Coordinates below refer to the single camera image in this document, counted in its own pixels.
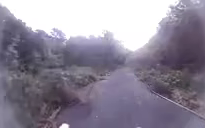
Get grey asphalt road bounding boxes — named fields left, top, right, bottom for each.
left=55, top=67, right=205, bottom=128

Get wood of dark trees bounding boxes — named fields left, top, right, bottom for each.
left=0, top=2, right=133, bottom=76
left=128, top=0, right=205, bottom=75

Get overgrown weedy verge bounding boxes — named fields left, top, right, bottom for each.
left=0, top=65, right=113, bottom=128
left=133, top=66, right=205, bottom=118

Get robot's own part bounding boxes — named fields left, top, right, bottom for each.
left=58, top=122, right=71, bottom=128

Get pale road kerb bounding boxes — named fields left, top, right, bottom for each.
left=146, top=85, right=205, bottom=124

